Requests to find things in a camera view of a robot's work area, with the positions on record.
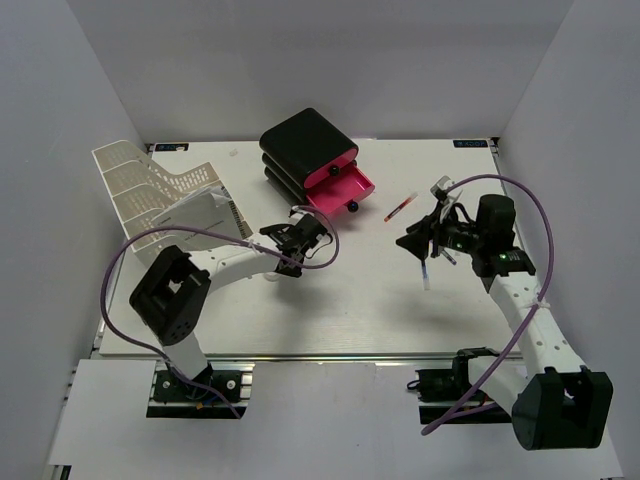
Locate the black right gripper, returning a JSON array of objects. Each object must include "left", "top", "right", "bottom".
[{"left": 396, "top": 202, "right": 486, "bottom": 260}]

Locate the white Canon safety booklet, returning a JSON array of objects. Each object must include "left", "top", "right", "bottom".
[{"left": 151, "top": 182, "right": 253, "bottom": 251}]

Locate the black pink drawer organizer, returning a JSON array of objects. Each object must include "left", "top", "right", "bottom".
[{"left": 259, "top": 107, "right": 375, "bottom": 216}]

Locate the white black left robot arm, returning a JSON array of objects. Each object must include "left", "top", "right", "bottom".
[{"left": 129, "top": 213, "right": 329, "bottom": 399}]

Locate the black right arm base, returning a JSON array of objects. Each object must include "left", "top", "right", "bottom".
[{"left": 406, "top": 347, "right": 511, "bottom": 426}]

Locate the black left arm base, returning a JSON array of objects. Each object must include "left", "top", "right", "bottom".
[{"left": 146, "top": 362, "right": 253, "bottom": 420}]

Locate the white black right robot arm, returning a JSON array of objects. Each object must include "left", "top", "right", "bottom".
[{"left": 396, "top": 194, "right": 613, "bottom": 450}]

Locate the blue capped clear pen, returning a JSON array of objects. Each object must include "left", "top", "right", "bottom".
[{"left": 420, "top": 259, "right": 431, "bottom": 291}]

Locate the orange capped dark pen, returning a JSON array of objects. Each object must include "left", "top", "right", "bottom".
[{"left": 383, "top": 192, "right": 418, "bottom": 223}]

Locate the purple capped clear pen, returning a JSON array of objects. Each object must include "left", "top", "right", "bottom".
[{"left": 441, "top": 250, "right": 457, "bottom": 266}]

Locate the clear tape roll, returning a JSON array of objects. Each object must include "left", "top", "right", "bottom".
[{"left": 263, "top": 272, "right": 280, "bottom": 282}]

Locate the white perforated file tray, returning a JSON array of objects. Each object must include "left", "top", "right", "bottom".
[{"left": 92, "top": 140, "right": 224, "bottom": 238}]

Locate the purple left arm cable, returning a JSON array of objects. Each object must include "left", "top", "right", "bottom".
[{"left": 99, "top": 204, "right": 341, "bottom": 420}]

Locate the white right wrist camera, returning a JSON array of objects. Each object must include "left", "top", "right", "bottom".
[{"left": 430, "top": 176, "right": 460, "bottom": 205}]

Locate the aluminium table edge rail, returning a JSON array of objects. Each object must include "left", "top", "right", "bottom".
[{"left": 124, "top": 352, "right": 566, "bottom": 366}]

